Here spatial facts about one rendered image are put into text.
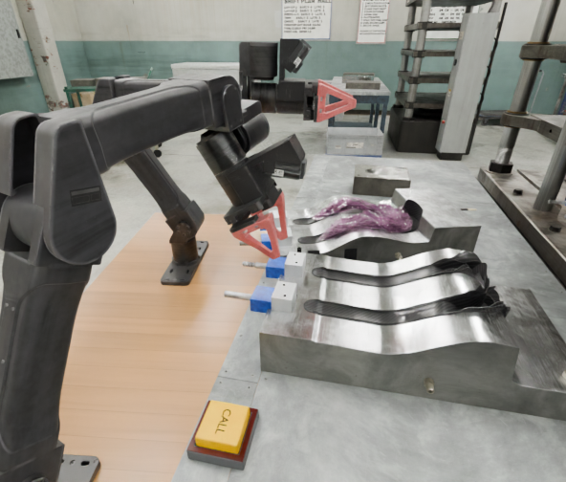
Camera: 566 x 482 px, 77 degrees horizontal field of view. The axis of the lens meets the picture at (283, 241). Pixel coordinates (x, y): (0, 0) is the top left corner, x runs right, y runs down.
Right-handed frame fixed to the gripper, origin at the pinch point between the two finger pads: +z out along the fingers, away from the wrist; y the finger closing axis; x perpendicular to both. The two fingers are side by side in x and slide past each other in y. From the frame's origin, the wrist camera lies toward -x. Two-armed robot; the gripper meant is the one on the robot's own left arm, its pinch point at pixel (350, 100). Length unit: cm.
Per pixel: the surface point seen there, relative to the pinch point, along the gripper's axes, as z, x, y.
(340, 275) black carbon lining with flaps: 0.2, 31.4, -15.7
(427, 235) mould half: 23.0, 30.9, 3.1
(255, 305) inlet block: -15.7, 30.8, -27.3
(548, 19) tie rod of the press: 78, -19, 82
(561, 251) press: 65, 39, 14
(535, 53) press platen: 76, -9, 80
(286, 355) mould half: -9.8, 35.0, -34.3
